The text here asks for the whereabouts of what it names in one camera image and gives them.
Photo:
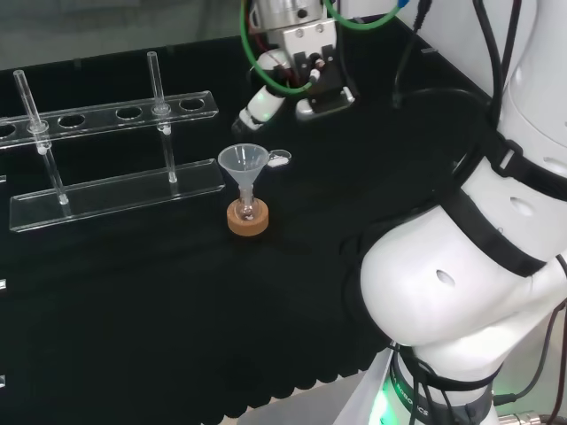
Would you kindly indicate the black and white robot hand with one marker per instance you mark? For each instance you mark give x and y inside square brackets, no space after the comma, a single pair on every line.
[263,108]

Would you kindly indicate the clear weighing funnel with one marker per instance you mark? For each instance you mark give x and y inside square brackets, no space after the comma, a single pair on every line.
[277,161]

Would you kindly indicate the translucent plastic funnel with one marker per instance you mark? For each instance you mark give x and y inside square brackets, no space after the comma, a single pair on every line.
[241,161]

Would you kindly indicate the clear acrylic funnel stand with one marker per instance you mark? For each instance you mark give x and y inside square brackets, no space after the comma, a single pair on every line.
[111,197]

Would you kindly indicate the small round-bottom glass flask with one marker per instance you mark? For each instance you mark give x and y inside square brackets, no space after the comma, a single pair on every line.
[246,211]

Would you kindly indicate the black bench cloth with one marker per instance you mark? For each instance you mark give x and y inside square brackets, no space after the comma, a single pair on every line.
[133,310]

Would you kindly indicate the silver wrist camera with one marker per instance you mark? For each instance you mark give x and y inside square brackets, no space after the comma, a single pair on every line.
[328,104]

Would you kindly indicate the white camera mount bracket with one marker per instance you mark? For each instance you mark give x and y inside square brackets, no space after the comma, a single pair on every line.
[305,37]

